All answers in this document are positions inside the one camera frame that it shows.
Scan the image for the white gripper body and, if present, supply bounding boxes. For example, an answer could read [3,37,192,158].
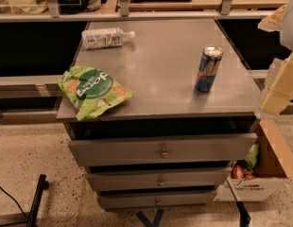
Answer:
[280,0,293,51]

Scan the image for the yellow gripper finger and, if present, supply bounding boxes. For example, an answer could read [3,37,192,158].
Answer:
[259,58,293,115]
[258,5,287,32]

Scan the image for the green rice chip bag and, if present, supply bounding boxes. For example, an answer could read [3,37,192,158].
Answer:
[58,65,133,121]

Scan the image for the green snack bag in box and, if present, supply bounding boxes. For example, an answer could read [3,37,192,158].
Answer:
[245,143,260,169]

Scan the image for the blue silver energy drink can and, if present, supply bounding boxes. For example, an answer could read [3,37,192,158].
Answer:
[195,44,223,93]

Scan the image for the white cardboard box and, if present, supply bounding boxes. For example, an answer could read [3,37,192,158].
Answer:
[215,120,293,201]

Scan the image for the orange snack packs in box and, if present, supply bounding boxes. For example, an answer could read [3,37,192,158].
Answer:
[232,166,255,180]

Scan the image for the grey drawer cabinet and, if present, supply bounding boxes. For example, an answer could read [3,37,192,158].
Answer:
[57,19,260,196]

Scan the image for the black stand leg right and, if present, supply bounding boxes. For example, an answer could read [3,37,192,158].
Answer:
[227,179,251,227]

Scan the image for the black stand leg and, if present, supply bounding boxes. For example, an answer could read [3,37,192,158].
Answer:
[227,179,251,227]
[26,174,49,227]

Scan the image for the clear plastic water bottle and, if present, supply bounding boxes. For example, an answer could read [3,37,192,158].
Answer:
[81,27,135,49]

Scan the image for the bottom grey drawer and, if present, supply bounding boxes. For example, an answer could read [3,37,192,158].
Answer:
[97,190,216,209]

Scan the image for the grey drawer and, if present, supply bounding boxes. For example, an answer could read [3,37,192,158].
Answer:
[97,190,216,209]
[69,133,257,166]
[87,167,231,192]

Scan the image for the middle grey drawer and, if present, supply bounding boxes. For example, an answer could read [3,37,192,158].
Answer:
[87,167,231,192]

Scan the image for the top grey drawer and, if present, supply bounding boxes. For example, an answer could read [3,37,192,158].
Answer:
[69,133,257,166]

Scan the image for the black stand leg left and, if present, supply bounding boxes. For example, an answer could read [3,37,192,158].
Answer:
[26,174,49,227]

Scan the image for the black cable on floor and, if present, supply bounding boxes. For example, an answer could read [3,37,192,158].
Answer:
[0,180,30,220]

